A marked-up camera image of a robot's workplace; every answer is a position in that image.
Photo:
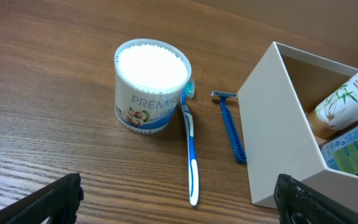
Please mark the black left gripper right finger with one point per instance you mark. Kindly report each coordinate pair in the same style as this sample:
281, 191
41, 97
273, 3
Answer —
298, 203

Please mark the clear bottle with cap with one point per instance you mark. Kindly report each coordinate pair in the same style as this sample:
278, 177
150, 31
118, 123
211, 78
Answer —
342, 152

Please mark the white cardboard box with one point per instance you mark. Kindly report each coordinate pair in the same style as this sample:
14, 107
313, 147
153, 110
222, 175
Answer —
273, 102

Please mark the blue disposable razor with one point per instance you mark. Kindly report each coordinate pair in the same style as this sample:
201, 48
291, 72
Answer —
237, 147

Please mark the blue white toothbrush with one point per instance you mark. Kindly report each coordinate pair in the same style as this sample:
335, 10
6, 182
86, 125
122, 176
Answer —
193, 172

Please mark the cotton swab tub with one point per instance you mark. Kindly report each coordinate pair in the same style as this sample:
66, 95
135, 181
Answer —
150, 78

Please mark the white bamboo print tube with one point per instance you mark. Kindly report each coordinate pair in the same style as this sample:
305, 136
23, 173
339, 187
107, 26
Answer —
337, 112

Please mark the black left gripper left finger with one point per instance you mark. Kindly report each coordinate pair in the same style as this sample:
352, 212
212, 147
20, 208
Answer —
57, 202

